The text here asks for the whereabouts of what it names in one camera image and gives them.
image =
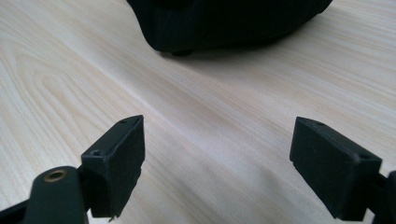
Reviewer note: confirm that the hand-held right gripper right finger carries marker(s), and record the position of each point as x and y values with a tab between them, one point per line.
330	165

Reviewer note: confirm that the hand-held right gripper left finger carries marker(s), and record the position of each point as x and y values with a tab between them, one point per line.
120	161

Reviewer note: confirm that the black plastic device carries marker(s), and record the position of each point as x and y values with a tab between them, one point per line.
224	21

